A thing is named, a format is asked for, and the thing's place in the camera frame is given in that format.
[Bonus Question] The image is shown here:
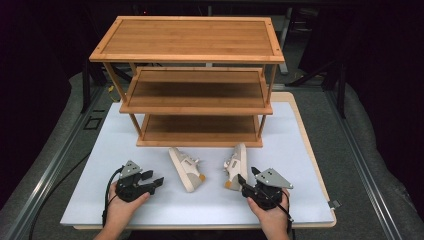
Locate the white table mat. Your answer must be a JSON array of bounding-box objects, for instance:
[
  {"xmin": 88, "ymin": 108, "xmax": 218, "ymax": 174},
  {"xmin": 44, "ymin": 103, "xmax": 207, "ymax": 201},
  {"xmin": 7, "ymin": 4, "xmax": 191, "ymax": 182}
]
[{"xmin": 59, "ymin": 101, "xmax": 336, "ymax": 227}]

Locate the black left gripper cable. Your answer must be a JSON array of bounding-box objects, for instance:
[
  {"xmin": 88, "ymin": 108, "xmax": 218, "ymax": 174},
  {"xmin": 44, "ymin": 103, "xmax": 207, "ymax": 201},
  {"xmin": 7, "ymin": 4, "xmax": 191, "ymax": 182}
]
[{"xmin": 101, "ymin": 166, "xmax": 125, "ymax": 228}]

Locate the wooden three-tier shoe rack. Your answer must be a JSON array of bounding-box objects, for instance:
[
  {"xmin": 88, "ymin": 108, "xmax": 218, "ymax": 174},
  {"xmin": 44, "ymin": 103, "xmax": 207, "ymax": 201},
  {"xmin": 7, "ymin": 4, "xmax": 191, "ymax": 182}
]
[{"xmin": 89, "ymin": 15, "xmax": 286, "ymax": 149}]

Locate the person's left hand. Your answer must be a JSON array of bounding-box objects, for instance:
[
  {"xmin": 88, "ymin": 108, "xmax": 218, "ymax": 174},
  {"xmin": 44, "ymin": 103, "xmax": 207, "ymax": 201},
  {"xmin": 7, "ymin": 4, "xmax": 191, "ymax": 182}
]
[{"xmin": 106, "ymin": 181, "xmax": 151, "ymax": 229}]

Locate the grey metal stand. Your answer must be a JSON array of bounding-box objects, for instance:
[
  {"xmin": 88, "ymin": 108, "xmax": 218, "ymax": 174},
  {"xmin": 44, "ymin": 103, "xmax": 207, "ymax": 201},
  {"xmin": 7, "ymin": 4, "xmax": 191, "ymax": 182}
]
[{"xmin": 277, "ymin": 7, "xmax": 294, "ymax": 75}]

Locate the black floor cable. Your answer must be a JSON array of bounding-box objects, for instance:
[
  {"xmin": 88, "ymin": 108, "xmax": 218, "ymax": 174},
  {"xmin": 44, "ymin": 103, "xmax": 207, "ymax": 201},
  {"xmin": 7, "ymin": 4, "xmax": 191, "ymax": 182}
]
[{"xmin": 28, "ymin": 151, "xmax": 92, "ymax": 240}]

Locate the black stand leg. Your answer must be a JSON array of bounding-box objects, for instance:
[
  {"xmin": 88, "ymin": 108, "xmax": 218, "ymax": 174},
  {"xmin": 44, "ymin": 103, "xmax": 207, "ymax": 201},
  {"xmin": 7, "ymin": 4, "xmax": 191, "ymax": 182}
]
[
  {"xmin": 81, "ymin": 59, "xmax": 93, "ymax": 115},
  {"xmin": 335, "ymin": 62, "xmax": 348, "ymax": 120}
]

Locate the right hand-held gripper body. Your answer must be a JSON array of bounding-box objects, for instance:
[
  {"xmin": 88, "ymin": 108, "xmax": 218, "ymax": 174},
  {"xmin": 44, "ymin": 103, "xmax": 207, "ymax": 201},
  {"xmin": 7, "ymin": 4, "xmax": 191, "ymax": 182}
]
[{"xmin": 241, "ymin": 168, "xmax": 294, "ymax": 211}]

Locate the white sneaker with orange heel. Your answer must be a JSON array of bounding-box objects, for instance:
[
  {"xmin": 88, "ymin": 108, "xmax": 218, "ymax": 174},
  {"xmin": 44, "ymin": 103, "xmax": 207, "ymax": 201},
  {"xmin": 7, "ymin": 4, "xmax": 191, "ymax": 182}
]
[
  {"xmin": 168, "ymin": 147, "xmax": 207, "ymax": 194},
  {"xmin": 223, "ymin": 143, "xmax": 249, "ymax": 192}
]

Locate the grey metal floor rail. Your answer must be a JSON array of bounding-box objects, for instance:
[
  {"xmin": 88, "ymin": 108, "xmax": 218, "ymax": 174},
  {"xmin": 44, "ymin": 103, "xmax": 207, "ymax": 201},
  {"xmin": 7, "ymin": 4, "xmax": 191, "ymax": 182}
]
[
  {"xmin": 324, "ymin": 89, "xmax": 405, "ymax": 240},
  {"xmin": 5, "ymin": 85, "xmax": 105, "ymax": 240}
]

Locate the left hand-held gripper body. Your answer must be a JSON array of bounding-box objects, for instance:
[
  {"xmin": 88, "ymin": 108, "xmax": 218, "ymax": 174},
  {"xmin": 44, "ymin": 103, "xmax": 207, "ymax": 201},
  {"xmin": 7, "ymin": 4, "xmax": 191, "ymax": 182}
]
[{"xmin": 114, "ymin": 160, "xmax": 157, "ymax": 203}]

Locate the person's right hand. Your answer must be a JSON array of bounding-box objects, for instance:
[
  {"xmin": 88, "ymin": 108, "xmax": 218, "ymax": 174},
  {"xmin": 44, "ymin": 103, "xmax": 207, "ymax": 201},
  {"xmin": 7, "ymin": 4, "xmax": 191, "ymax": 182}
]
[{"xmin": 246, "ymin": 188, "xmax": 292, "ymax": 233}]

